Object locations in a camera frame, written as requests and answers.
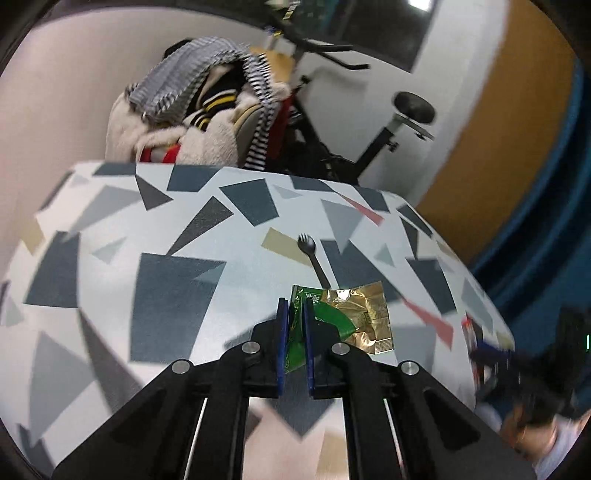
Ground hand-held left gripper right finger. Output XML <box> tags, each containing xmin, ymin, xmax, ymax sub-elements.
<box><xmin>301</xmin><ymin>301</ymin><xmax>537</xmax><ymax>480</ymax></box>

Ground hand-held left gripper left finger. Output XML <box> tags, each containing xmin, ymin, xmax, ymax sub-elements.
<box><xmin>53</xmin><ymin>298</ymin><xmax>290</xmax><ymax>480</ymax></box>

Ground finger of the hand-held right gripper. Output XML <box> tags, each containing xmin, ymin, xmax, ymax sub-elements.
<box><xmin>475</xmin><ymin>369</ymin><xmax>523</xmax><ymax>403</ymax></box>
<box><xmin>471</xmin><ymin>342</ymin><xmax>521</xmax><ymax>368</ymax></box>

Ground red gold-print packet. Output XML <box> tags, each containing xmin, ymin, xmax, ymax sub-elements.
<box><xmin>462</xmin><ymin>314</ymin><xmax>486</xmax><ymax>385</ymax></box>

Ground green gold foil wrapper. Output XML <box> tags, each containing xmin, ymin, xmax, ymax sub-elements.
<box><xmin>284</xmin><ymin>281</ymin><xmax>396</xmax><ymax>373</ymax></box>

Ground person's right forearm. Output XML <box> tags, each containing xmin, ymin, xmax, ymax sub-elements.
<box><xmin>531</xmin><ymin>413</ymin><xmax>591</xmax><ymax>480</ymax></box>

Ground person's right hand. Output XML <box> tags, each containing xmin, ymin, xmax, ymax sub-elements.
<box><xmin>501</xmin><ymin>401</ymin><xmax>556</xmax><ymax>463</ymax></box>

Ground black plastic spork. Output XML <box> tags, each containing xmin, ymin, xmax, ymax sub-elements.
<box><xmin>296</xmin><ymin>233</ymin><xmax>332</xmax><ymax>289</ymax></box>

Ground dark blue curtain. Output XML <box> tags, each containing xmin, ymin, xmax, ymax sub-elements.
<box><xmin>466</xmin><ymin>55</ymin><xmax>591</xmax><ymax>325</ymax></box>

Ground black exercise bike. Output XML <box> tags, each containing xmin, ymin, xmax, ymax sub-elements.
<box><xmin>265</xmin><ymin>0</ymin><xmax>437</xmax><ymax>186</ymax></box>

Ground orange wooden door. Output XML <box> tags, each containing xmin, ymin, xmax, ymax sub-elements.
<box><xmin>413</xmin><ymin>0</ymin><xmax>579</xmax><ymax>265</ymax></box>

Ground beige chair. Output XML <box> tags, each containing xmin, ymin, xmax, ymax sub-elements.
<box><xmin>231</xmin><ymin>104</ymin><xmax>269</xmax><ymax>154</ymax></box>

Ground striped clothes on chair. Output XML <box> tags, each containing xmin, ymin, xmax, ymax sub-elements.
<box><xmin>105</xmin><ymin>65</ymin><xmax>293</xmax><ymax>169</ymax></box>

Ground black yellow-striped jacket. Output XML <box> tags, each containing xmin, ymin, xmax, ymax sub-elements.
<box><xmin>182</xmin><ymin>69</ymin><xmax>242</xmax><ymax>133</ymax></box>

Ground pile of clothes on chair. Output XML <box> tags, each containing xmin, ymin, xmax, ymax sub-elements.
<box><xmin>127</xmin><ymin>37</ymin><xmax>279</xmax><ymax>172</ymax></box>

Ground dark glass window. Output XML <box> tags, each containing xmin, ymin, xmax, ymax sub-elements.
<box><xmin>295</xmin><ymin>0</ymin><xmax>437</xmax><ymax>71</ymax></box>

